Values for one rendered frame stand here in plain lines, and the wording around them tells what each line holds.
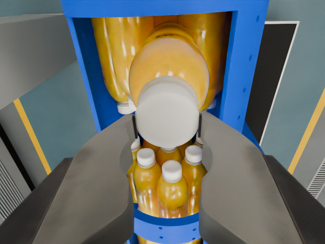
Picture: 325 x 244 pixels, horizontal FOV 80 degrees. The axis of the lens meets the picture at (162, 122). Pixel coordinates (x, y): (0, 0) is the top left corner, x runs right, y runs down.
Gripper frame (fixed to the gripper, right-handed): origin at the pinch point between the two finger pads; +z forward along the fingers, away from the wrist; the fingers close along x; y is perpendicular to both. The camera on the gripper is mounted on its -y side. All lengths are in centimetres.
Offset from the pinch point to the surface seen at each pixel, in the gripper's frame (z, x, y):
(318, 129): 132, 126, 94
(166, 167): 17.4, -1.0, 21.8
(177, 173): 16.1, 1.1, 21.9
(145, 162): 19.9, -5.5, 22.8
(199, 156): 21.0, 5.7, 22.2
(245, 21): 12.8, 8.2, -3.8
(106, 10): 10.8, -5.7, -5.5
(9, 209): 97, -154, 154
